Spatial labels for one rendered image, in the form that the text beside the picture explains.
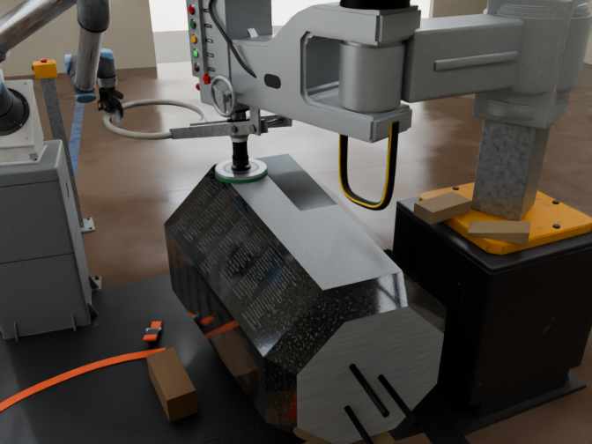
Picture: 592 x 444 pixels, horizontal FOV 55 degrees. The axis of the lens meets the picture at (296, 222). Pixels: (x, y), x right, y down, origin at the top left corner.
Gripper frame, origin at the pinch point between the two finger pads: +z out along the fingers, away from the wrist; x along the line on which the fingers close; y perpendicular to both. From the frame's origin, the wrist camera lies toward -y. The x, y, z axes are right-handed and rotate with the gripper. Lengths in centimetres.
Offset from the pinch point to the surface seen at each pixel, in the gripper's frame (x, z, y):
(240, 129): 83, -25, 41
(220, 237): 85, 8, 68
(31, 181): -8, 8, 54
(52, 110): -68, 15, -38
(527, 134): 186, -34, 32
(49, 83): -67, -1, -40
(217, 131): 70, -19, 34
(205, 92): 68, -36, 38
